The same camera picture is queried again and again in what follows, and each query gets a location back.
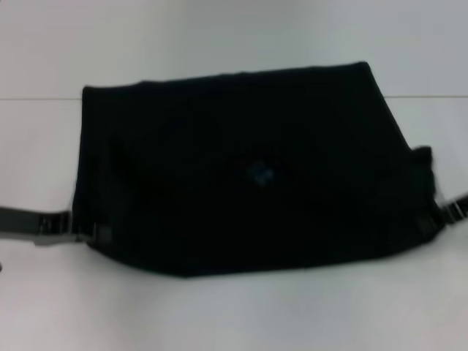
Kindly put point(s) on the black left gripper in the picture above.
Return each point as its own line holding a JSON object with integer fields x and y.
{"x": 33, "y": 225}

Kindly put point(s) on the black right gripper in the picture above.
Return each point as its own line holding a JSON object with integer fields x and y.
{"x": 463, "y": 206}

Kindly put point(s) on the black shirt with FREE print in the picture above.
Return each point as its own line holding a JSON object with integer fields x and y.
{"x": 237, "y": 175}

